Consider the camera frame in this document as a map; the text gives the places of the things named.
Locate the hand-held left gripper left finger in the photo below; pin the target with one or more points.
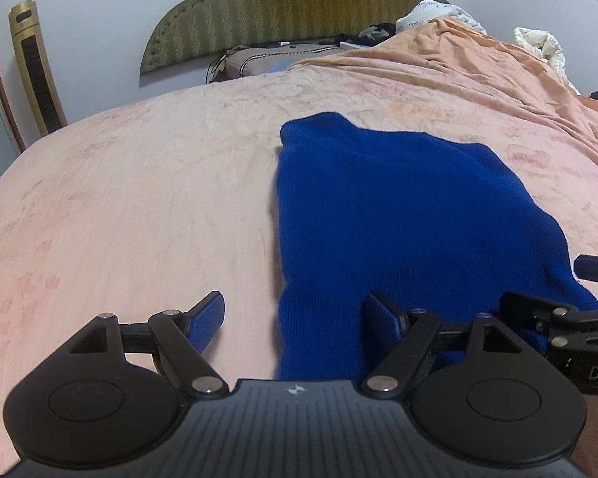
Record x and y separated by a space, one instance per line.
204 321

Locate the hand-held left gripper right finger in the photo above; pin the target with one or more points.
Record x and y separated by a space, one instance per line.
378 316

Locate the blue knit sweater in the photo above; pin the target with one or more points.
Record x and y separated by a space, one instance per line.
408 209

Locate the peach bed sheet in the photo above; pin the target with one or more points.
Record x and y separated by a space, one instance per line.
129 199

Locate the white crumpled quilt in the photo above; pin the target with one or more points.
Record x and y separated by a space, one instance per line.
545 50

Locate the orange blanket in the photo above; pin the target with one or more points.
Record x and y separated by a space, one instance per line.
478 64

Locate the brown patterned pillow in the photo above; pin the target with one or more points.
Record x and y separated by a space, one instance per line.
264 62

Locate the black clothing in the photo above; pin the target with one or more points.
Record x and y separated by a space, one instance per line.
369 34

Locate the gold tower fan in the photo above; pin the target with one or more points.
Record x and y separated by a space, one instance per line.
35 74

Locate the green padded headboard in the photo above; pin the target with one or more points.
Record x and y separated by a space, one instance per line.
289 5

